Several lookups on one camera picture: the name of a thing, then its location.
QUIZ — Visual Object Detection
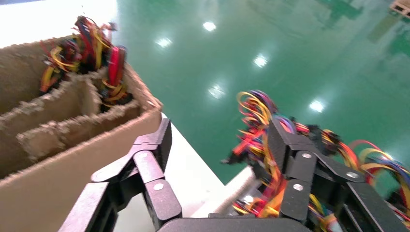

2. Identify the white pipe table frame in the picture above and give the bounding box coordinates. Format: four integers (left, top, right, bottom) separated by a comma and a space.
192, 166, 261, 219

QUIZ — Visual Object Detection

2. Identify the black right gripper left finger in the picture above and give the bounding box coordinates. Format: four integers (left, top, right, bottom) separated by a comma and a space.
59, 118, 183, 232

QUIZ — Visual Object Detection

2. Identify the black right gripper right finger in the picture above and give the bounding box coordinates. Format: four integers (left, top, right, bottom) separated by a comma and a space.
268, 120, 404, 232

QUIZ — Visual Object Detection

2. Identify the torn brown cardboard box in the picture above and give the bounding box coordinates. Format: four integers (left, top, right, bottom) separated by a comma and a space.
0, 35, 164, 232

